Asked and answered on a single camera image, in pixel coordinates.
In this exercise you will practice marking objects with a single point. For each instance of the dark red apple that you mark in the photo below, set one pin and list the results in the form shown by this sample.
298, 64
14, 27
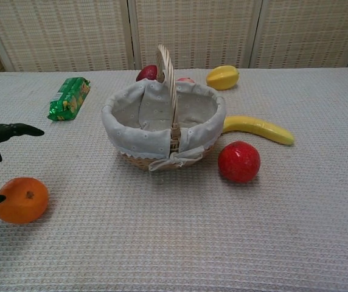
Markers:
147, 73

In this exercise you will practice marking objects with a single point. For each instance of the woven folding screen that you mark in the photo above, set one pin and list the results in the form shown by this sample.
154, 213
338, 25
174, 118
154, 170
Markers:
192, 30

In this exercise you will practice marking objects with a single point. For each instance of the wicker basket with cloth liner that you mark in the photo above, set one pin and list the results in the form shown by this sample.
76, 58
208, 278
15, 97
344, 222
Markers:
162, 121

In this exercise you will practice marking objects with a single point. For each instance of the yellow starfruit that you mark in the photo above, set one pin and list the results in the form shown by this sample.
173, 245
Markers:
222, 78

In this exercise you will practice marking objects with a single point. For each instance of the green snack packet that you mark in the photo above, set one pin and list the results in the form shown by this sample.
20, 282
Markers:
69, 98

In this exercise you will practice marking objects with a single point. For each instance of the yellow banana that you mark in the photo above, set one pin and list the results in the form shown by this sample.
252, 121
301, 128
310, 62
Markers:
259, 128

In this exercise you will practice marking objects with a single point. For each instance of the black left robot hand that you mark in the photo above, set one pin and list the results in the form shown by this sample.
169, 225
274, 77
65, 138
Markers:
0, 134

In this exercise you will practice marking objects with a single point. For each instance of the pink red peach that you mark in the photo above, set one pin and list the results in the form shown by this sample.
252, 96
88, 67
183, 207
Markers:
186, 80

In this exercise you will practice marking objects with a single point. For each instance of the beige waffle tablecloth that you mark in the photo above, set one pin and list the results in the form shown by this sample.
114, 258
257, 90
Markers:
174, 231

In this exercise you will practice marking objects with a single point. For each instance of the orange fruit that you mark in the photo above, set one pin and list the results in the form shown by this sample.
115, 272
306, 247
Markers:
22, 201

